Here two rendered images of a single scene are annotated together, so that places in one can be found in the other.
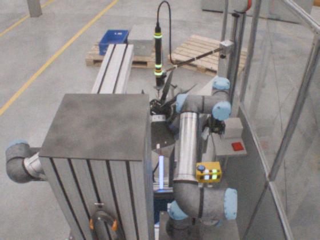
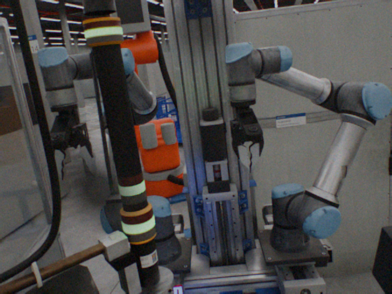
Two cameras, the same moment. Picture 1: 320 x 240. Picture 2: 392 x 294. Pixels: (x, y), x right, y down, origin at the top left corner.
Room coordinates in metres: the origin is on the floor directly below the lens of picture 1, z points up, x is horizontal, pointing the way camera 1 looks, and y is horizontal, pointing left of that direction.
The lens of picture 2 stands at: (1.99, 0.11, 1.76)
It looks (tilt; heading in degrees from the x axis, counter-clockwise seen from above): 15 degrees down; 181
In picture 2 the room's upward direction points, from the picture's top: 7 degrees counter-clockwise
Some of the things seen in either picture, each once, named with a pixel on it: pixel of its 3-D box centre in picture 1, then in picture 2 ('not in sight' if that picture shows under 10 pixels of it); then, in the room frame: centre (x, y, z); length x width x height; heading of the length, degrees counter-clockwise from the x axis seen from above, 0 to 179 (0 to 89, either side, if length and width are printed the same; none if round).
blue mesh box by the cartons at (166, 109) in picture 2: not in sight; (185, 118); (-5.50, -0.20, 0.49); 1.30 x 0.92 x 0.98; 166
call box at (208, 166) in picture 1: (207, 172); not in sight; (1.21, -0.30, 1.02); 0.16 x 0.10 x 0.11; 92
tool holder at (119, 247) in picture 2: (159, 79); (139, 261); (1.57, 0.00, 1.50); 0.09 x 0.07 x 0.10; 127
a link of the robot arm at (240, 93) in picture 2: not in sight; (241, 93); (1.03, 0.23, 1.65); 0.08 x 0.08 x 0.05
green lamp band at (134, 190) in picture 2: not in sight; (132, 186); (1.56, 0.01, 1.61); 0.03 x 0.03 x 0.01
